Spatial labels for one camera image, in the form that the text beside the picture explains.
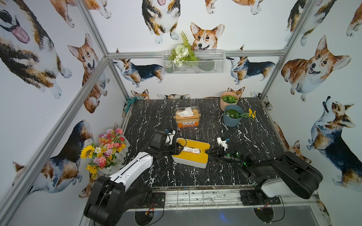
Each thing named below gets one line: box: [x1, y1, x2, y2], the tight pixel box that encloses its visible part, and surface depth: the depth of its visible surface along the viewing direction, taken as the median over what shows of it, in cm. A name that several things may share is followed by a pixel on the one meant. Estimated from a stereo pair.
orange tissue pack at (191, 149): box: [181, 145, 201, 154], surface depth 84 cm
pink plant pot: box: [219, 91, 239, 112], surface depth 106 cm
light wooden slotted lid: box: [174, 109, 200, 121], surface depth 103 cm
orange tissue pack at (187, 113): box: [176, 106, 195, 119], surface depth 101 cm
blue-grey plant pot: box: [223, 104, 244, 128], surface depth 105 cm
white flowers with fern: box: [168, 30, 198, 68], surface depth 82 cm
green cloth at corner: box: [124, 95, 144, 113], surface depth 123 cm
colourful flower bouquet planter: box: [80, 128, 131, 180], surface depth 76 cm
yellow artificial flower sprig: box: [239, 108, 257, 121], surface depth 94 cm
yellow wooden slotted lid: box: [172, 137, 210, 164], surface depth 81 cm
